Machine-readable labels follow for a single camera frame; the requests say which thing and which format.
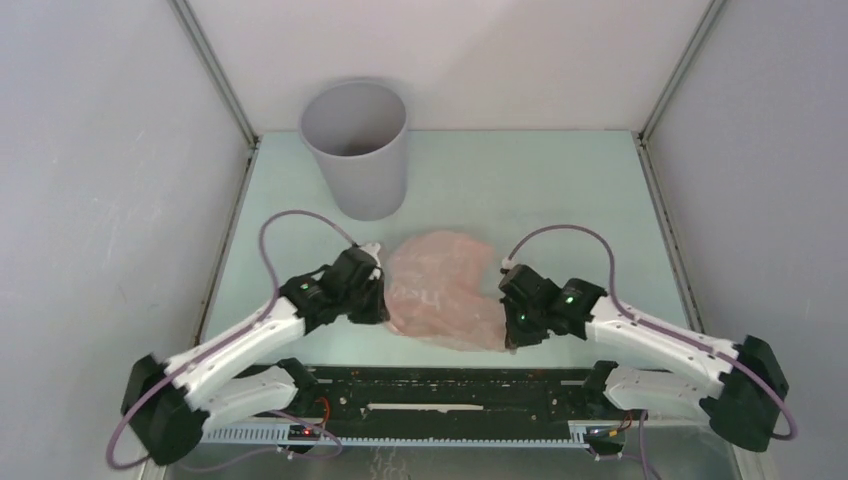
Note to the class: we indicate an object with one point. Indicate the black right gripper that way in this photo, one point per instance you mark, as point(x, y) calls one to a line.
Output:
point(516, 334)

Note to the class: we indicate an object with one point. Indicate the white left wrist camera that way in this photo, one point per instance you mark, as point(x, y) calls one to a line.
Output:
point(374, 250)

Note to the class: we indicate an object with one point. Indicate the right controller board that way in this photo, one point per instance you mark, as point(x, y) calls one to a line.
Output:
point(604, 433)

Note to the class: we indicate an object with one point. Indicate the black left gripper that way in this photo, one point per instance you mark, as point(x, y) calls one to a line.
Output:
point(378, 309)

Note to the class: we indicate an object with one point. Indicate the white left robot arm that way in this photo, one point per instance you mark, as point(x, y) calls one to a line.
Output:
point(171, 404)

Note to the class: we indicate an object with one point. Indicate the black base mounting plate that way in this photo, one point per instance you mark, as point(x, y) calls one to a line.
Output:
point(474, 403)

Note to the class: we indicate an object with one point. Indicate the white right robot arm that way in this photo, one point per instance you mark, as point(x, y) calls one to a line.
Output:
point(732, 387)

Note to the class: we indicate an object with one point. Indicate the left controller board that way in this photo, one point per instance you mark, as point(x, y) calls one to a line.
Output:
point(297, 432)

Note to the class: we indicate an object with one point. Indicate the grey slotted cable duct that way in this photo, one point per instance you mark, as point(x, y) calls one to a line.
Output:
point(274, 435)

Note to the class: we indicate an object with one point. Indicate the controller board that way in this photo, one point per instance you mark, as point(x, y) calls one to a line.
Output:
point(297, 432)
point(604, 433)

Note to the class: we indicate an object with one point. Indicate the pink plastic trash bag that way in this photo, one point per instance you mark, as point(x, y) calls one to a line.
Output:
point(434, 293)

